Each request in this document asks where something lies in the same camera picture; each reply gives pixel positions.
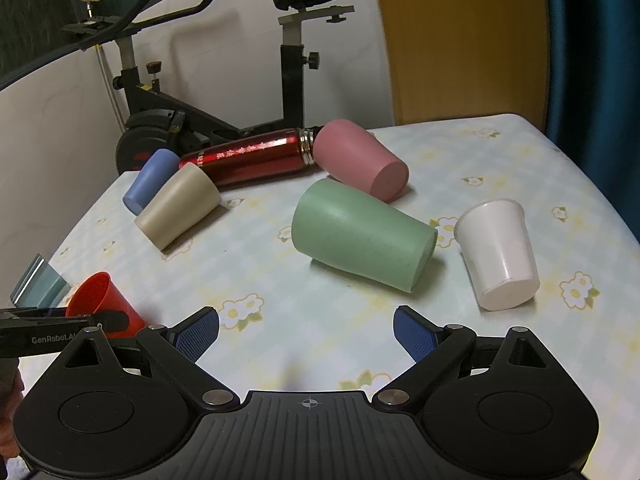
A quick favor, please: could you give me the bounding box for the blue curtain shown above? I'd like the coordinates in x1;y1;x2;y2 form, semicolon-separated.
542;0;640;241

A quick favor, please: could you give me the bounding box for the teal glass panel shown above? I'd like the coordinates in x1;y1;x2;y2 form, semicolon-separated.
11;254;70;307

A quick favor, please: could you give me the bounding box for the floral checked sheet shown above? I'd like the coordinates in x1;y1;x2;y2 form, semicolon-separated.
12;112;640;480

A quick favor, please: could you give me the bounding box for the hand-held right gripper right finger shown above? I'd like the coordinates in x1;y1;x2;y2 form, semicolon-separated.
373;305;557;414

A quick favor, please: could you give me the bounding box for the blue cup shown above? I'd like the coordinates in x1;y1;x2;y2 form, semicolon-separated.
122;148;182;217

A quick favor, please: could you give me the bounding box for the person's left hand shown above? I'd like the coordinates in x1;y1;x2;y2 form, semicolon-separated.
0;374;25;462

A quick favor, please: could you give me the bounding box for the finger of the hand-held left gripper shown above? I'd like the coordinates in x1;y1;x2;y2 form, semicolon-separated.
93;311;129;334

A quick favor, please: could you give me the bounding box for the yellow wooden door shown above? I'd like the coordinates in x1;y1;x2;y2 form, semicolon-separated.
370;0;552;126

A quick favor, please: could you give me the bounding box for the black exercise bike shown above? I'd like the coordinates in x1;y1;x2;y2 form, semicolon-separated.
62;0;356;177

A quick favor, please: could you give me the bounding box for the white cup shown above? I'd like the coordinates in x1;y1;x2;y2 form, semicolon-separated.
453;198;541;312

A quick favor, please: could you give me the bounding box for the pink cup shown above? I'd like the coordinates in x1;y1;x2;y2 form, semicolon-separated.
312;118;410;204

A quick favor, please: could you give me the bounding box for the red plastic cup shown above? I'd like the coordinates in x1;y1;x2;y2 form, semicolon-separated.
65;271;147;337

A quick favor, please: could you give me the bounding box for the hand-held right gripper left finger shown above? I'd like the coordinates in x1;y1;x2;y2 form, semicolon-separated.
54;306;237;412

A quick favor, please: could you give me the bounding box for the red thermos bottle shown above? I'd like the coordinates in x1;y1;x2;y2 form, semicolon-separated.
178;126;325;190

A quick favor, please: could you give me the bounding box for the green cup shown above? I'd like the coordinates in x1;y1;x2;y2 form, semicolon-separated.
291;178;439;294

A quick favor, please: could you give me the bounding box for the beige cup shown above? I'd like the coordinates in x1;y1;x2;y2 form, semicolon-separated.
133;163;222;252

